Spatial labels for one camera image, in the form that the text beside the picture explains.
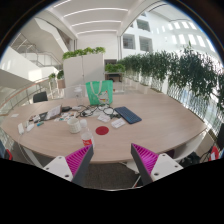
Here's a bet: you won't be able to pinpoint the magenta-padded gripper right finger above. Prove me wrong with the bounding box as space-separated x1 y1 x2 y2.
130 143 184 187

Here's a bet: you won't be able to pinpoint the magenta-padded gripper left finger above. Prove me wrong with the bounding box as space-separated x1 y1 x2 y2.
43 144 95 187

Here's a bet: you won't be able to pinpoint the white grid-patterned mug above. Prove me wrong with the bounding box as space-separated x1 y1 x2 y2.
66 117 82 135

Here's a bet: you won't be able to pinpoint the flat round red coaster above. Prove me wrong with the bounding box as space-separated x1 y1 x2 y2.
95 125 110 136

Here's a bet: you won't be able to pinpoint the colourful sticker sheet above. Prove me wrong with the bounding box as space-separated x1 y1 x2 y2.
54 111 79 123

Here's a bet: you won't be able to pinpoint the white tissue packet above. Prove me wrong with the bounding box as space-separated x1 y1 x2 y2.
97 113 112 123
110 118 127 129

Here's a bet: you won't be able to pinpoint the dark blue keyboard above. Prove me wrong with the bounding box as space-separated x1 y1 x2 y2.
113 106 143 125

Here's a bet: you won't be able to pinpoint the grey open laptop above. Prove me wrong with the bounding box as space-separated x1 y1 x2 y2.
38 104 63 122

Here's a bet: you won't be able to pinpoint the empty clear plastic bottle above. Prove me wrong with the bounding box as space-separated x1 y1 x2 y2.
73 85 84 107

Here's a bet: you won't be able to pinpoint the white flat charger block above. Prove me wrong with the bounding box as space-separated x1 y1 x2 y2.
17 122 26 135

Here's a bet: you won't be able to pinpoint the green tote bag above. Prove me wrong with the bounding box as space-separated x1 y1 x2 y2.
85 79 115 106

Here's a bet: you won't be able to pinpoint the black chair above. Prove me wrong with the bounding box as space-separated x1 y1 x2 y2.
32 91 49 104

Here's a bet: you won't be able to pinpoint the white planter cabinet with plants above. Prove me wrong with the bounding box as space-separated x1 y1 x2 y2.
61 46 107 89

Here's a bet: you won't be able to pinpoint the row of green hedge plants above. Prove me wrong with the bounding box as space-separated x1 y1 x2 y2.
118 46 224 114

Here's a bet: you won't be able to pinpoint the ceiling light strips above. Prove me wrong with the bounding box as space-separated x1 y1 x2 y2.
53 0 129 36

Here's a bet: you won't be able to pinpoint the tangled black cables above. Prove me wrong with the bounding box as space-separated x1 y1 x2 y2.
77 103 122 120

